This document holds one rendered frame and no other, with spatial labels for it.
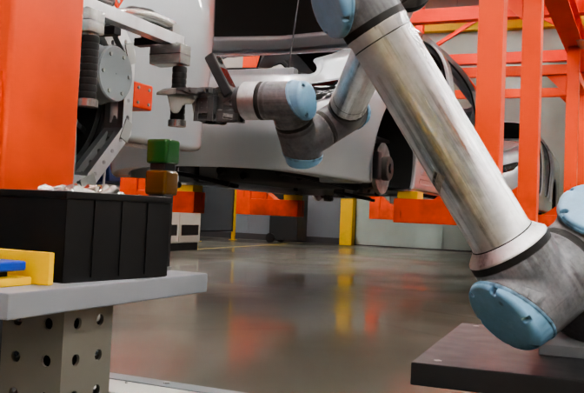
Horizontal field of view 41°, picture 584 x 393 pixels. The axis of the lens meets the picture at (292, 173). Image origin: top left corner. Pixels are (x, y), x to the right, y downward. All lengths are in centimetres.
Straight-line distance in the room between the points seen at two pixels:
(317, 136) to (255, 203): 601
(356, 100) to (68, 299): 98
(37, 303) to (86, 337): 15
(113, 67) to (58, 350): 93
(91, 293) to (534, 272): 73
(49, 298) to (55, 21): 51
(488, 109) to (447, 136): 386
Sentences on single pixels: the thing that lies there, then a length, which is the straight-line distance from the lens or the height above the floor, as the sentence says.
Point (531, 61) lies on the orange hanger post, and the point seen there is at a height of 195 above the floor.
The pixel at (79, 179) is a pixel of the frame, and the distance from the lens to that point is 198.
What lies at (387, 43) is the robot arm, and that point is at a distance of 134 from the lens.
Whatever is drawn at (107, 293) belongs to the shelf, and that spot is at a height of 44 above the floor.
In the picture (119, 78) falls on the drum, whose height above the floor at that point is 84.
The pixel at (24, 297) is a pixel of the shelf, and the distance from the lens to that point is 94.
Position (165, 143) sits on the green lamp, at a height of 65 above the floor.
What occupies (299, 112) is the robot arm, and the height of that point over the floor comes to 77.
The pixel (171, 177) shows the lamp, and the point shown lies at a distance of 128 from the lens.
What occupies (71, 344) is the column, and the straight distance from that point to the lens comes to 107.
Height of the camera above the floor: 55
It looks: 3 degrees up
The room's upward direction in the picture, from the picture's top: 3 degrees clockwise
